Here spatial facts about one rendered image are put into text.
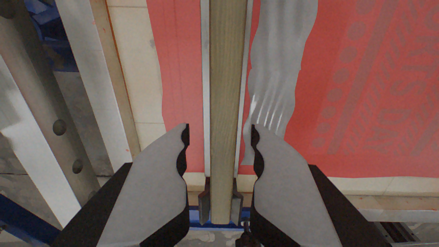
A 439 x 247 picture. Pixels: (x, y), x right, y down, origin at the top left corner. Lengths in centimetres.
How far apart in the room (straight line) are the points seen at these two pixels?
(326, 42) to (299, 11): 6
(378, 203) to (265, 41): 39
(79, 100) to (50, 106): 135
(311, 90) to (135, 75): 26
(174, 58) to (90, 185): 25
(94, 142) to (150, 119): 150
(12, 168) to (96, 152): 82
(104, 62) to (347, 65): 32
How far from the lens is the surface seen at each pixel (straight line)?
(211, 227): 42
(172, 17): 28
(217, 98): 18
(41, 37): 117
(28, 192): 266
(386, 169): 49
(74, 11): 29
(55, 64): 42
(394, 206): 53
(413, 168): 52
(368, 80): 36
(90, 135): 179
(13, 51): 29
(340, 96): 34
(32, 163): 35
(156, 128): 34
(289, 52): 28
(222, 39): 17
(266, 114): 31
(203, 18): 23
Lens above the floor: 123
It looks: 61 degrees down
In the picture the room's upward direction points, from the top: 179 degrees counter-clockwise
